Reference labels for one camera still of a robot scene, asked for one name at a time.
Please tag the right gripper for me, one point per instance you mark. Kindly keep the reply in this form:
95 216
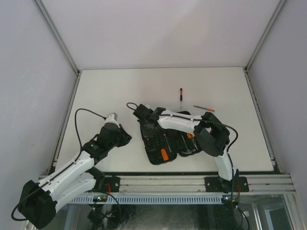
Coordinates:
146 133

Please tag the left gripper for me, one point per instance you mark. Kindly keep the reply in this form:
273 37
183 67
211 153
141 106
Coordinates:
125 137

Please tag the black plastic tool case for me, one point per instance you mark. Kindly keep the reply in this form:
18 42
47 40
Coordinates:
164 145

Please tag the orange black needle-nose pliers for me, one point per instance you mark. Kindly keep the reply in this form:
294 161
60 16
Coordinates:
192 138

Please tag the small black precision screwdriver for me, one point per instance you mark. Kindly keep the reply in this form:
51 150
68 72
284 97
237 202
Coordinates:
181 97

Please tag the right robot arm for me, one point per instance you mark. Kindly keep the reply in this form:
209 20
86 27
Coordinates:
210 133

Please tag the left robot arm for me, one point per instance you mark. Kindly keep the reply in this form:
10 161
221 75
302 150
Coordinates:
40 201

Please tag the small orange-tip precision screwdriver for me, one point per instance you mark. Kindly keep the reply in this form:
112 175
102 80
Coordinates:
204 108

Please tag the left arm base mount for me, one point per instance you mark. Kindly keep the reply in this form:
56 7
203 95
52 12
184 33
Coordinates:
104 183

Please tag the grey slotted cable duct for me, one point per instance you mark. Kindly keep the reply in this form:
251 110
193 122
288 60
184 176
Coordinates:
147 199

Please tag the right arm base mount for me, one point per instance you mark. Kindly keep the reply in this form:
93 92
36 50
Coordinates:
223 184

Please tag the aluminium frame rail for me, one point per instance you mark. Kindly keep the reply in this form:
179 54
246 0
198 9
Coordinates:
193 184

